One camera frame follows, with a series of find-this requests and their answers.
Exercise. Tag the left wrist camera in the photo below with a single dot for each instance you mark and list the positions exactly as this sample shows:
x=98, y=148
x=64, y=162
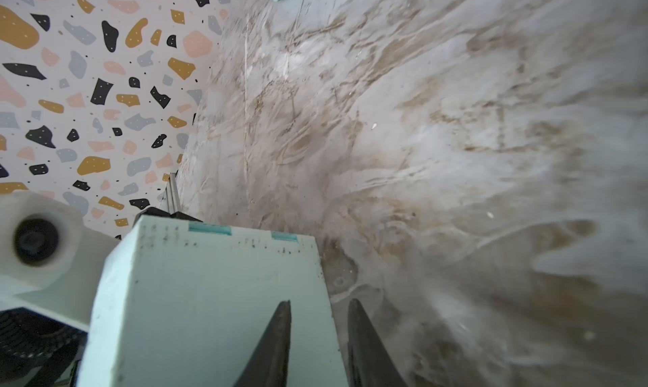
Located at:
x=51, y=263

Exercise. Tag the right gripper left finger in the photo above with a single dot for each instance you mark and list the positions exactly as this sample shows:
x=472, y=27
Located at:
x=268, y=365

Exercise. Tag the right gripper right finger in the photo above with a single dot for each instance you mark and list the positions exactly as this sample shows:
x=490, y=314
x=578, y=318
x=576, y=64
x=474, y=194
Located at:
x=369, y=361

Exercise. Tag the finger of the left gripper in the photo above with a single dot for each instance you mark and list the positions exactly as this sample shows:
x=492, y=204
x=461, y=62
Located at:
x=154, y=211

